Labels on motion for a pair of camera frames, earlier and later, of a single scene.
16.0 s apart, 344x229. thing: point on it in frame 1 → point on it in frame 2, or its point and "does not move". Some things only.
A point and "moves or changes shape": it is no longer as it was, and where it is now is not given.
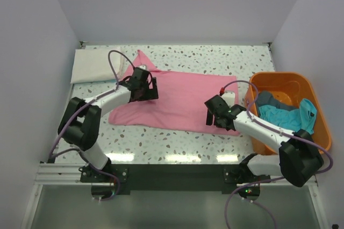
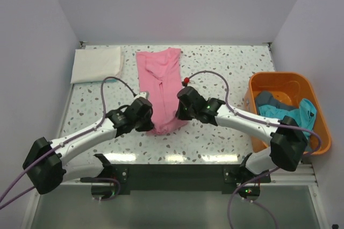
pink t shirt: x=181 y=99 moves or changes shape
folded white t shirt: x=93 y=65 does not move
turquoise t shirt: x=304 y=117 does not move
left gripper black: x=151 y=93 → x=149 y=126
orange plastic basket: x=288 y=88 does not move
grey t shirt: x=266 y=98 does not move
